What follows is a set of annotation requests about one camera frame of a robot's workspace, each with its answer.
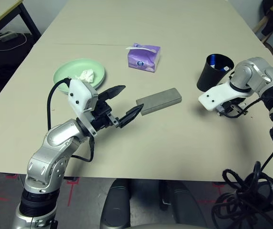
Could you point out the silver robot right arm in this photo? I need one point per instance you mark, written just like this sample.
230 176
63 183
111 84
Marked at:
260 74

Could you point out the black plastic cup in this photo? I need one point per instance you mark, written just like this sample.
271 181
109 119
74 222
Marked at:
207 81

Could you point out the white tissue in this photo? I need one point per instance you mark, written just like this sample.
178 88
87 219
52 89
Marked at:
86 75

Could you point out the blue marker pen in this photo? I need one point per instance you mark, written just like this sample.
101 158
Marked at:
213 60

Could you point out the grey power adapter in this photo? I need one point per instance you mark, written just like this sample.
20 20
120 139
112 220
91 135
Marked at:
7 36

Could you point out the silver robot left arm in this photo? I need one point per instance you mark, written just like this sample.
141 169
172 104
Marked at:
55 143

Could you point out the beige robot torso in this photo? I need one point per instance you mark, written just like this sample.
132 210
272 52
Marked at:
160 227

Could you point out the light green plate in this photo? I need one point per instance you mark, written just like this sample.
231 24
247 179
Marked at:
67 71

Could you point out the dark grey robot left leg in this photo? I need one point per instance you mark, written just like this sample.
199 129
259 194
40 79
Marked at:
116 207

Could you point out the purple tissue pack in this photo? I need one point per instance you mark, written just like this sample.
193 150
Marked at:
143 59

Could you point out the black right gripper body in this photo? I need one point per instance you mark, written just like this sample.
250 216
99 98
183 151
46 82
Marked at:
231 109

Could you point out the dark grey robot right leg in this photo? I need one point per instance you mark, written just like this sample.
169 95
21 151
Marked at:
184 207

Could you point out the dark grey robot leg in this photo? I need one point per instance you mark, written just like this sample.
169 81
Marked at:
184 207
116 207

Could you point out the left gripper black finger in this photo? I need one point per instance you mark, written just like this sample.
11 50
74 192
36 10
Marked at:
113 91
131 114

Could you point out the side table black frame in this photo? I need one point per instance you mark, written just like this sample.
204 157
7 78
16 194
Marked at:
0 14

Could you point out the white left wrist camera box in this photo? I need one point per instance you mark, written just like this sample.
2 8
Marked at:
79 95

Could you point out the grey glasses case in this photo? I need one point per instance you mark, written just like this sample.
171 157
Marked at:
160 100

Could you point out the black bag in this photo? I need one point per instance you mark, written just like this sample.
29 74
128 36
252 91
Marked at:
3 71

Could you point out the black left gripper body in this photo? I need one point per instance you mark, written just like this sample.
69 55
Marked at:
103 117

